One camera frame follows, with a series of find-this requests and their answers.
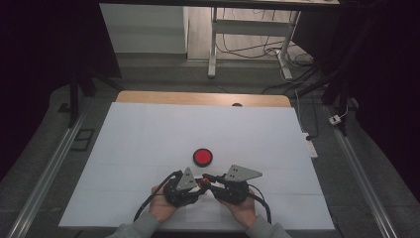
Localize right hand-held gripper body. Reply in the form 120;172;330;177
213;164;263;205

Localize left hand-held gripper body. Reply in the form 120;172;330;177
162;167;199;208

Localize red round black-rimmed button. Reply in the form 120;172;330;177
192;148;214;168

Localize person's right hand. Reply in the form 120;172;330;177
219;192;258;229

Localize person's left hand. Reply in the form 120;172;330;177
148;185;179;223

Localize white paper sheet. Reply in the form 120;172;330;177
184;175;222;223

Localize large white table cover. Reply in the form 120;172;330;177
58;101;336;231

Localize white power strip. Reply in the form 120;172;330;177
302;132;319;159

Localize black metal stand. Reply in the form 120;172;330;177
290;0;380;137
67;65;123;128

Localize white-legged desk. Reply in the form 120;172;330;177
98;0;341;80

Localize white cabinet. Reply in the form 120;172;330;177
99;3;189;55

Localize left hand-held gripper black cable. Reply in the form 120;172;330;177
133;170;183;222

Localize hand-held gripper black cable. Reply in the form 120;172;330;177
247;183;272;225
133;170;183;222

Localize right hand-held gripper black cable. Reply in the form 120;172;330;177
247;183;272;225

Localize aluminium floor rail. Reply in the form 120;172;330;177
325;105;399;238
6;108;90;238

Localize metal stand frame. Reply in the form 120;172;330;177
216;8;315;95

